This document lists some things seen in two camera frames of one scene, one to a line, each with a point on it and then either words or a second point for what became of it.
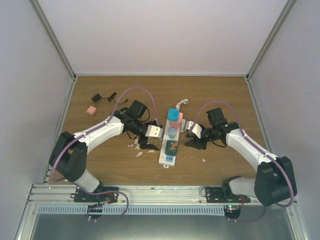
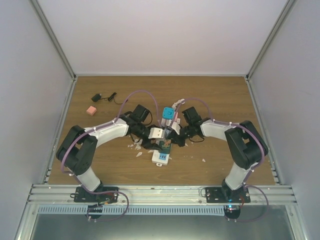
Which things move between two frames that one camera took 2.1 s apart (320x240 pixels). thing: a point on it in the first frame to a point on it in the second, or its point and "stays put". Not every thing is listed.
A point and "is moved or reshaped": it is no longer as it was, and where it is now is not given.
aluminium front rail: [139, 195] stays put
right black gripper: [196, 143] to [177, 140]
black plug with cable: [110, 98] stays put
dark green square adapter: [171, 148] is moved or reshaped
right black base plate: [218, 195] stays put
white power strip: [164, 159] is moved or reshaped
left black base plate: [82, 196] stays put
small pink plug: [91, 110] stays put
